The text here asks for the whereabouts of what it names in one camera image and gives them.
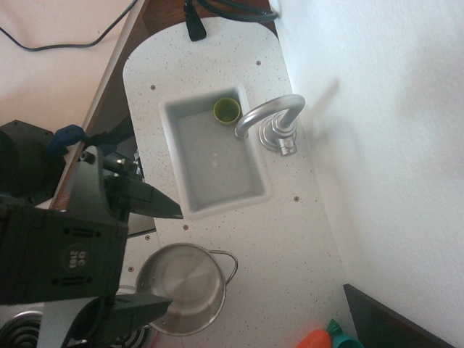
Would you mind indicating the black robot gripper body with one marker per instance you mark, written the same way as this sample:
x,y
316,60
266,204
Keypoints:
x,y
64,260

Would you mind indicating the left stove burner coil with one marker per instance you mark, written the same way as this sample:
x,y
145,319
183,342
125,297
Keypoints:
x,y
22,330

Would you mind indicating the green plastic cup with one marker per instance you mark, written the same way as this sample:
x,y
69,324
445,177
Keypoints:
x,y
227,110

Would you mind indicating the teal plastic toy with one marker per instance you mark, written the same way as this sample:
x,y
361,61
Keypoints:
x,y
339,339

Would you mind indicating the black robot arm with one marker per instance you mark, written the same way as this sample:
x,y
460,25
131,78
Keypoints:
x,y
25,170

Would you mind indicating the stainless steel pot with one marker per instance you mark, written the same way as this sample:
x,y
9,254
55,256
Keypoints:
x,y
194,278

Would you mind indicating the orange toy carrot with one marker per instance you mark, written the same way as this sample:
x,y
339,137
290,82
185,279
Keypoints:
x,y
316,339

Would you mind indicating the grey toy sink basin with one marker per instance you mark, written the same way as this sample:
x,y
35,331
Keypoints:
x,y
214,171

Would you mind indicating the black box corner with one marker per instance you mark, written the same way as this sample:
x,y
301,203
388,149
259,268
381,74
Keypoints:
x,y
377,325

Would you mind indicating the silver toy faucet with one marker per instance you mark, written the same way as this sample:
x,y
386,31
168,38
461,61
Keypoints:
x,y
278,126

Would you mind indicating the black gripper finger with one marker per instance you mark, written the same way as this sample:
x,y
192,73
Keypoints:
x,y
129,194
127,313

